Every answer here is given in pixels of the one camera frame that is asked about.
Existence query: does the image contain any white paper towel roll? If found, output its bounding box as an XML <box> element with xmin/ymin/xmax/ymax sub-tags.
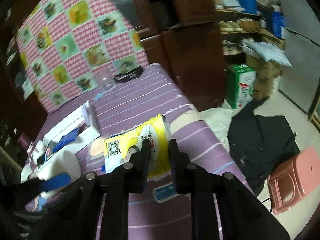
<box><xmin>35</xmin><ymin>151</ymin><xmax>81</xmax><ymax>183</ymax></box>

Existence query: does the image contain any yellow tissue pack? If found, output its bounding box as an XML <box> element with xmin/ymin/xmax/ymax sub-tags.
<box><xmin>104</xmin><ymin>114</ymin><xmax>171</xmax><ymax>181</ymax></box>

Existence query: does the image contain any white black plush toy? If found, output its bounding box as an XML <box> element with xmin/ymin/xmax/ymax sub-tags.
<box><xmin>20</xmin><ymin>140</ymin><xmax>49</xmax><ymax>183</ymax></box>

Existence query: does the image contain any blue printed sachet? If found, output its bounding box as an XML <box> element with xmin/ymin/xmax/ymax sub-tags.
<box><xmin>52</xmin><ymin>127</ymin><xmax>80</xmax><ymax>153</ymax></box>

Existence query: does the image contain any small bandage packet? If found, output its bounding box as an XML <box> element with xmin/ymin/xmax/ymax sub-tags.
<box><xmin>153</xmin><ymin>181</ymin><xmax>178</xmax><ymax>203</ymax></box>

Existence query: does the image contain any purple patterned tablecloth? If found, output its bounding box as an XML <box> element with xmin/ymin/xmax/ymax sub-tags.
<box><xmin>37</xmin><ymin>64</ymin><xmax>246</xmax><ymax>239</ymax></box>

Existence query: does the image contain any white shallow box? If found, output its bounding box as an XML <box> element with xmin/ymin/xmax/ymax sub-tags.
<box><xmin>42</xmin><ymin>101</ymin><xmax>100</xmax><ymax>154</ymax></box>

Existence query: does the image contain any dark garment on floor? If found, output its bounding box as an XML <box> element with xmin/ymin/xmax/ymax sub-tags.
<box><xmin>227</xmin><ymin>97</ymin><xmax>300</xmax><ymax>196</ymax></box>

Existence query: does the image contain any black clip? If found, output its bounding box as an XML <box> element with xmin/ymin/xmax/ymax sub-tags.
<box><xmin>113</xmin><ymin>66</ymin><xmax>144</xmax><ymax>83</ymax></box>

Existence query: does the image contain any clear glass cup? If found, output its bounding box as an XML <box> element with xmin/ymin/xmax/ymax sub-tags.
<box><xmin>94</xmin><ymin>67</ymin><xmax>116</xmax><ymax>92</ymax></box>

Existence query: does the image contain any pink plastic stool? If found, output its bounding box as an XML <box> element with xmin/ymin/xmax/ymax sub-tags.
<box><xmin>267</xmin><ymin>147</ymin><xmax>319</xmax><ymax>215</ymax></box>

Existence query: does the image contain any green white carton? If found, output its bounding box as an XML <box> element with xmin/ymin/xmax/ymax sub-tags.
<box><xmin>226</xmin><ymin>64</ymin><xmax>256</xmax><ymax>109</ymax></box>

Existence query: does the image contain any checkered fruit pattern cushion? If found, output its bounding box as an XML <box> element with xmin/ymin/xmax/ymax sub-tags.
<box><xmin>16</xmin><ymin>0</ymin><xmax>149</xmax><ymax>112</ymax></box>

